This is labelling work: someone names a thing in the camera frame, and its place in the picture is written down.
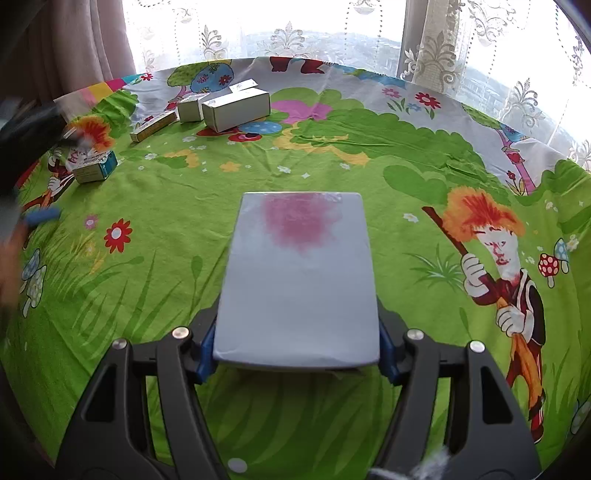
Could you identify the long thin cream box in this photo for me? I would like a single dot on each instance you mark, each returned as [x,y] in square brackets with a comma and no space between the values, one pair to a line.
[154,125]

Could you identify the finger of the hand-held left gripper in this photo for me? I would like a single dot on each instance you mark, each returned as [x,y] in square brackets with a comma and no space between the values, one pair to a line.
[44,216]

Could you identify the brown curtain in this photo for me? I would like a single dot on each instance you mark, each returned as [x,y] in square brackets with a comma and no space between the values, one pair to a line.
[92,41]

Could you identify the cartoon printed green bedsheet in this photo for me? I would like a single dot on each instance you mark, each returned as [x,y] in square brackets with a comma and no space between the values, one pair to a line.
[323,161]

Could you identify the small teal and white box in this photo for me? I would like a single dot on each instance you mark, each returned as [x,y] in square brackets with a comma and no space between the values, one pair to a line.
[94,168]

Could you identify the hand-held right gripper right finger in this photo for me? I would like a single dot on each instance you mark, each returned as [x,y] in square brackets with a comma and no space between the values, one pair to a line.
[387,355]

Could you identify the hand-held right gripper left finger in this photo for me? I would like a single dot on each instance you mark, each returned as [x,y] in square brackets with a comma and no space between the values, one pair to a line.
[207,353]

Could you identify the flat white box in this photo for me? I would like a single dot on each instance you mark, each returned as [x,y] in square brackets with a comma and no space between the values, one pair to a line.
[244,85]

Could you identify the white lace curtain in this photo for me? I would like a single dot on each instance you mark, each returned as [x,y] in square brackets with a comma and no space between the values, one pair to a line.
[438,46]

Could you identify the long white box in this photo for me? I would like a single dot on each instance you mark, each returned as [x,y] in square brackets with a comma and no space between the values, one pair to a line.
[240,108]

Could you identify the large white box pink print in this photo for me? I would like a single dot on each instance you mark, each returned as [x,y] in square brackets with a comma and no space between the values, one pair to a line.
[295,286]

